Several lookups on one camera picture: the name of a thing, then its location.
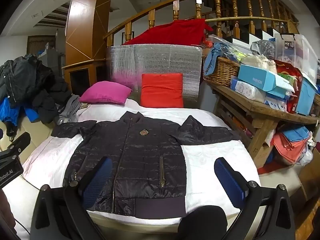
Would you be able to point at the wicker basket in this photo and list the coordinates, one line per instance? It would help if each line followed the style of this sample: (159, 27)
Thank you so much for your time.
(222, 71)

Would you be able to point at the blue plastic bin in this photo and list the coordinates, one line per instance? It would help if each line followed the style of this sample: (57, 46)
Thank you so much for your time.
(306, 97)

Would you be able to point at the wooden stair railing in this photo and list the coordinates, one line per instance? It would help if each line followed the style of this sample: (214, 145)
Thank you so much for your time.
(176, 10)

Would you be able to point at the white tissue pack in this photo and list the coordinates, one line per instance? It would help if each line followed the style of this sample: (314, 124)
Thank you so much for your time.
(247, 91)

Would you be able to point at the bright blue jacket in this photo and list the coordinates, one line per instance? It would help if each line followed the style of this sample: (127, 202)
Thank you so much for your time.
(7, 112)

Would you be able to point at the rough wooden table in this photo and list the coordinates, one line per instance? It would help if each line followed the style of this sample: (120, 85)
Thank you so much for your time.
(260, 110)

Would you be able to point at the red snack bag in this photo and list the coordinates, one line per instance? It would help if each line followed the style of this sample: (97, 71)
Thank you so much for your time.
(287, 70)

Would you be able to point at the blue cloth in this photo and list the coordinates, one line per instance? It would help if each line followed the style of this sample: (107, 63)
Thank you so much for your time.
(212, 57)

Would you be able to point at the orange and blue folded bags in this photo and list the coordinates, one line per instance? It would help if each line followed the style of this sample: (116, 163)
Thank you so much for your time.
(287, 145)

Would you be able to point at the brown cardboard box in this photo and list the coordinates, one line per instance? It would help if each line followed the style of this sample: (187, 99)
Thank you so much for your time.
(310, 180)

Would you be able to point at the clear plastic storage box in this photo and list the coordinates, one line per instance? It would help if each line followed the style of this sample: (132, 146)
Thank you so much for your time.
(305, 52)

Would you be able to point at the wooden column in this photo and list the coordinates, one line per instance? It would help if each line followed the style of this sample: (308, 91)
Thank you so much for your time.
(87, 17)

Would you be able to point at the silver foil insulation mat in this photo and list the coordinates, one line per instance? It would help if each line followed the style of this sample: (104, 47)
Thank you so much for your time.
(160, 57)

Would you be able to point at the magenta pillow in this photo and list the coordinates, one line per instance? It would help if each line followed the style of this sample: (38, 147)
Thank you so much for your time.
(105, 93)

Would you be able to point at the black padded jacket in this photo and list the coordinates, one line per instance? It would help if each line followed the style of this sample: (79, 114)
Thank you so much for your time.
(145, 155)

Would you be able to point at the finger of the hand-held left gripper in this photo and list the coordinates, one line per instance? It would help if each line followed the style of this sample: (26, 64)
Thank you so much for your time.
(21, 141)

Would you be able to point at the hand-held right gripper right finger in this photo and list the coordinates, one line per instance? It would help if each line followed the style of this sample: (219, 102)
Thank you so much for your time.
(228, 182)

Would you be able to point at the cream knitted bundle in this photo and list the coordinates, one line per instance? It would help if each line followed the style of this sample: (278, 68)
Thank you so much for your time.
(257, 63)

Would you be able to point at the white textured bedspread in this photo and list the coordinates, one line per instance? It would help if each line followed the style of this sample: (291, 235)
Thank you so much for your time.
(212, 150)

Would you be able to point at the red pillow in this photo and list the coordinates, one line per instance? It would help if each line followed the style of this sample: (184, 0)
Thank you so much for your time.
(162, 90)

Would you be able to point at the red cloth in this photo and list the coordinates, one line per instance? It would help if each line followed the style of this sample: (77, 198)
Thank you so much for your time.
(175, 32)

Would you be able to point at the wooden cabinet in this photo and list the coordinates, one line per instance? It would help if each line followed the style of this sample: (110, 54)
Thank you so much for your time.
(80, 66)

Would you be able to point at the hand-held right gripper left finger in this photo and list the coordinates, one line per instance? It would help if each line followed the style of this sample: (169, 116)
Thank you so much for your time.
(97, 182)

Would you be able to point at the gold patterned cloth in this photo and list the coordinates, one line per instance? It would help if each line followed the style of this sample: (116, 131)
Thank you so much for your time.
(84, 106)

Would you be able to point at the person's left forearm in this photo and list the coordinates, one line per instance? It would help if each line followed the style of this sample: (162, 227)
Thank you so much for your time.
(6, 215)

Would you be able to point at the pile of dark coats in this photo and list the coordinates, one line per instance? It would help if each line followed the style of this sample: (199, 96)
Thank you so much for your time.
(25, 80)

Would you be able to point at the light blue cardboard box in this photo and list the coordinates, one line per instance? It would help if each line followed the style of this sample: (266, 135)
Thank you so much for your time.
(255, 76)

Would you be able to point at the grey folded cloth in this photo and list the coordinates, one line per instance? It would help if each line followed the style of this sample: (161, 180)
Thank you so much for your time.
(70, 107)

